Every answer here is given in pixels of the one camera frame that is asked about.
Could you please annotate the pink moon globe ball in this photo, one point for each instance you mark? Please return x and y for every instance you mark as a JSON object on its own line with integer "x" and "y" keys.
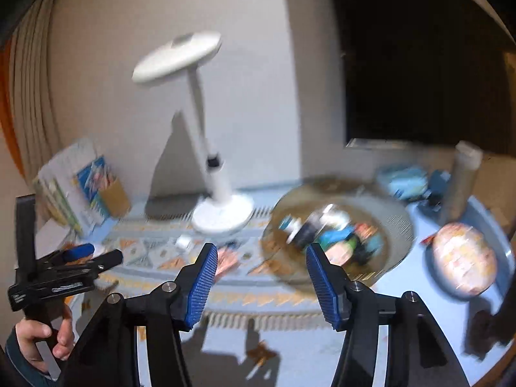
{"x": 463, "y": 258}

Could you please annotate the black-haired red toy figurine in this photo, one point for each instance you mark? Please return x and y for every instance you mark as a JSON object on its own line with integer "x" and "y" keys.
{"x": 363, "y": 242}

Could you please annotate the white desk lamp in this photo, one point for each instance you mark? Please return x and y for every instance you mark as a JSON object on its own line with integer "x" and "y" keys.
{"x": 217, "y": 193}

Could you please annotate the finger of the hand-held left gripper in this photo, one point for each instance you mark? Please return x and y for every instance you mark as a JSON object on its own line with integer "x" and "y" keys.
{"x": 107, "y": 258}
{"x": 78, "y": 252}

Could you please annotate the blue container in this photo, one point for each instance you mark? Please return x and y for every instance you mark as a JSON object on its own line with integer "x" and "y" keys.
{"x": 435, "y": 193}

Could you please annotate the pink printed card packet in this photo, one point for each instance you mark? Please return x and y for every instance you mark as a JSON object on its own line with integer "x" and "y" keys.
{"x": 225, "y": 262}

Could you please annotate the small orange scrap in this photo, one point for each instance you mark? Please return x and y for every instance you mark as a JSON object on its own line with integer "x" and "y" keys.
{"x": 262, "y": 352}

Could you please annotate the small white cube toy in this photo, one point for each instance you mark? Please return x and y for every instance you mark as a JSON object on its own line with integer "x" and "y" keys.
{"x": 183, "y": 242}

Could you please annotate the person's left hand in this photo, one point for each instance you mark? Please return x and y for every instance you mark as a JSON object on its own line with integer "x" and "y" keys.
{"x": 64, "y": 338}

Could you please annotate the stack of picture books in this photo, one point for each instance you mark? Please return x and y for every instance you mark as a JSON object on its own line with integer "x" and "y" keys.
{"x": 76, "y": 193}

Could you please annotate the beige curtain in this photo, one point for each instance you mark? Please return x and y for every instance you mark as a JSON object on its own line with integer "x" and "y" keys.
{"x": 32, "y": 88}

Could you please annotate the black flat television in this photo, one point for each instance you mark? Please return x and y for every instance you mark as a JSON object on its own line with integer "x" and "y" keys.
{"x": 423, "y": 56}

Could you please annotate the small red packet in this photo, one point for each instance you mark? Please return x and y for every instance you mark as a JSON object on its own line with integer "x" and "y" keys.
{"x": 427, "y": 241}

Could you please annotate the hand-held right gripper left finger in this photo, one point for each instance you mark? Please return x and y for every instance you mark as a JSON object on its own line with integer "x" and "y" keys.
{"x": 201, "y": 286}

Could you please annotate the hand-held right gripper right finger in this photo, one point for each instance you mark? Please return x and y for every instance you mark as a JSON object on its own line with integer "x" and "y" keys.
{"x": 322, "y": 286}

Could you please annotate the beige cylindrical thermos bottle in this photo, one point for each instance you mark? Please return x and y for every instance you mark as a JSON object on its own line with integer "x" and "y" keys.
{"x": 461, "y": 185}

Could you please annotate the white blue tissue pack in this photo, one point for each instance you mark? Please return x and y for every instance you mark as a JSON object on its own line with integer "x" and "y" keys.
{"x": 403, "y": 183}

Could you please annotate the clear amber glass bowl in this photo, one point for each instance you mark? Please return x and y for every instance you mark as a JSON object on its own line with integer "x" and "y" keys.
{"x": 391, "y": 217}

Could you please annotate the light blue round tray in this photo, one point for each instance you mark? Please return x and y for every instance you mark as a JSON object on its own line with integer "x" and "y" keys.
{"x": 500, "y": 225}

